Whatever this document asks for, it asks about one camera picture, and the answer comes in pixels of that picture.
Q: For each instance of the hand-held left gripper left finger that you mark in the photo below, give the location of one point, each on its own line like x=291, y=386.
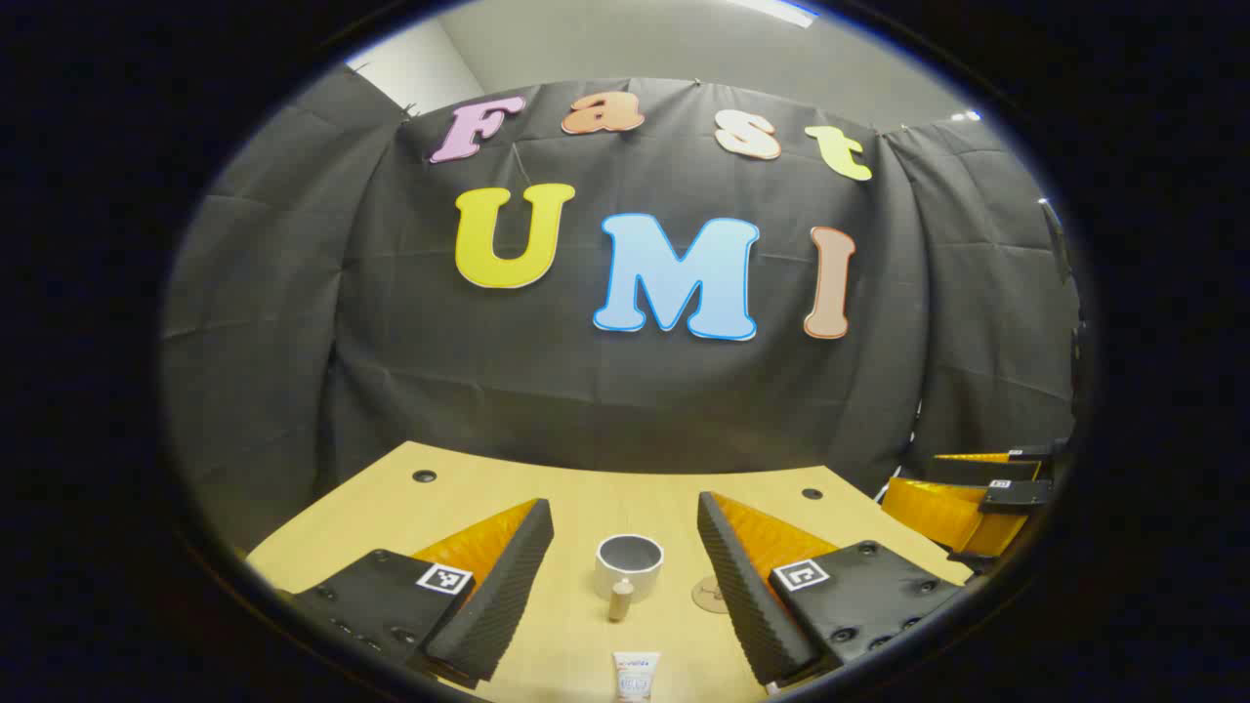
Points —
x=498, y=586

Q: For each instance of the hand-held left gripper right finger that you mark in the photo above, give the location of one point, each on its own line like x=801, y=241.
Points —
x=737, y=586

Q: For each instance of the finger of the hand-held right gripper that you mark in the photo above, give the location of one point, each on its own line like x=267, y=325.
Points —
x=996, y=464
x=937, y=513

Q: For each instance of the round brown coaster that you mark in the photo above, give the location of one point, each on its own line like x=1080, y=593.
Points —
x=708, y=594

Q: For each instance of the white cup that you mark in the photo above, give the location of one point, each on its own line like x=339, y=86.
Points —
x=629, y=566

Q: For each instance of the white toothpaste tube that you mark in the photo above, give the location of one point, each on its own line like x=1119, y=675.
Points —
x=636, y=676

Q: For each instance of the light wooden desktop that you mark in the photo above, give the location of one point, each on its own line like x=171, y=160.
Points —
x=586, y=498

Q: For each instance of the black backdrop cloth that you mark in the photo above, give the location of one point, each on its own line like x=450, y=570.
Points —
x=547, y=371

